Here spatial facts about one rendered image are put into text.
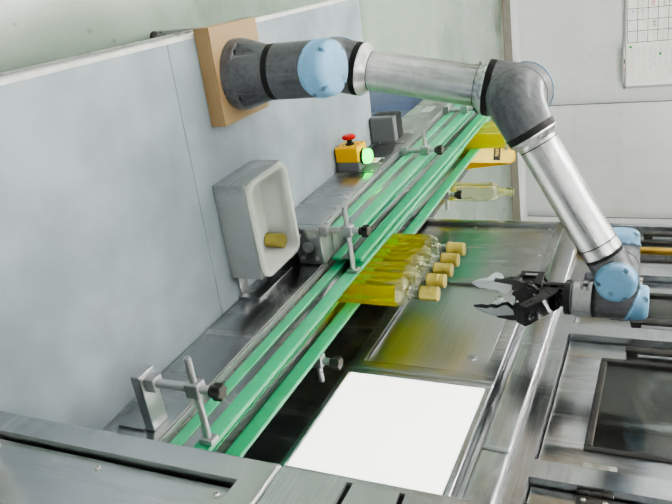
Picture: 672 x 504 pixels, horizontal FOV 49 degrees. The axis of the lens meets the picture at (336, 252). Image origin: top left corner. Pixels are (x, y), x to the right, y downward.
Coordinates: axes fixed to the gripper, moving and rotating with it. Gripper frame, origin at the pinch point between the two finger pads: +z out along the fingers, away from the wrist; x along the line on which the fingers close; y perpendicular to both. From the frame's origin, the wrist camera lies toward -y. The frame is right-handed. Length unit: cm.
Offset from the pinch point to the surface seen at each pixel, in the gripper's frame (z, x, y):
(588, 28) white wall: 46, -44, 597
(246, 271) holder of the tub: 46, 14, -20
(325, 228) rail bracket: 34.9, 16.2, -1.1
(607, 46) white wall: 29, -62, 597
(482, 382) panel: -4.1, -11.8, -15.7
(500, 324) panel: -2.5, -12.4, 9.0
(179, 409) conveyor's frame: 39, 7, -59
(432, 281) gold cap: 11.8, 0.9, 4.1
